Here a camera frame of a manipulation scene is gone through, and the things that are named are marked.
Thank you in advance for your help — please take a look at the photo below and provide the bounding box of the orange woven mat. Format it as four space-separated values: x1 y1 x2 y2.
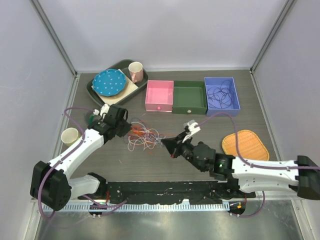
221 129 270 161

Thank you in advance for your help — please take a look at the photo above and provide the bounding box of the beige square board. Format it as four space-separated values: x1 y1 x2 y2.
97 69 138 105

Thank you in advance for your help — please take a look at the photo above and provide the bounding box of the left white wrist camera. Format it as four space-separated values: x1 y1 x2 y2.
93 103 110 117

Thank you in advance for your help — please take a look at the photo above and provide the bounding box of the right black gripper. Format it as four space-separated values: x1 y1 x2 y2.
162 130 206 172

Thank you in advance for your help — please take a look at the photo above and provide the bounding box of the white slotted cable duct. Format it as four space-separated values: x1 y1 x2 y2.
60 201 230 213

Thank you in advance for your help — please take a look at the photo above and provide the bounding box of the blue dotted plate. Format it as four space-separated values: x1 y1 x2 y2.
92 69 127 97

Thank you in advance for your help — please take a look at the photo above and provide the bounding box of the green tape roll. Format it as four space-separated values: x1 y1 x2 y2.
84 111 100 125

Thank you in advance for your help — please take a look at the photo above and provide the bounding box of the dark green serving tray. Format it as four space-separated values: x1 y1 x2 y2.
86 59 148 106

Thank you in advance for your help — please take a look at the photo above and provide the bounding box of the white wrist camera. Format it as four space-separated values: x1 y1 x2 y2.
182 119 201 143
93 103 110 117

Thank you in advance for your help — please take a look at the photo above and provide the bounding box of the blue plastic box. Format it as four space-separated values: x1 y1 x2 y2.
204 77 241 117

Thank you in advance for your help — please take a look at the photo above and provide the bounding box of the white thin cable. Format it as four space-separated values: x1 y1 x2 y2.
127 122 166 152

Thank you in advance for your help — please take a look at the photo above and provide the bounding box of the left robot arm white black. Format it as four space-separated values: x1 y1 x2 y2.
30 104 132 212

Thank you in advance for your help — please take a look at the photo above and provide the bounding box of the pink plastic box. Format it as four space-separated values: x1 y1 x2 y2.
145 80 174 113

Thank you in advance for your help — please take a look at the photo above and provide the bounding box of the green plastic box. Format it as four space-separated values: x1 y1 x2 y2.
172 80 208 115

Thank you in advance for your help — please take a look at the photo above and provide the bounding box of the pink mug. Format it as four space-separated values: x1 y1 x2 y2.
128 61 144 83

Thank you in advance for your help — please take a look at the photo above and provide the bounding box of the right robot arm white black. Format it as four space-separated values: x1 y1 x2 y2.
161 136 320 200

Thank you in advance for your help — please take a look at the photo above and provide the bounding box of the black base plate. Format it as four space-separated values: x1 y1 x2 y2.
88 180 256 205

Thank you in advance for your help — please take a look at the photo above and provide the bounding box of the yellow mug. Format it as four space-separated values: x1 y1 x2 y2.
60 127 81 147

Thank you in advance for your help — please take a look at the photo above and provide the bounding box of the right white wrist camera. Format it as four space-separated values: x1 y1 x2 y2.
182 119 201 143

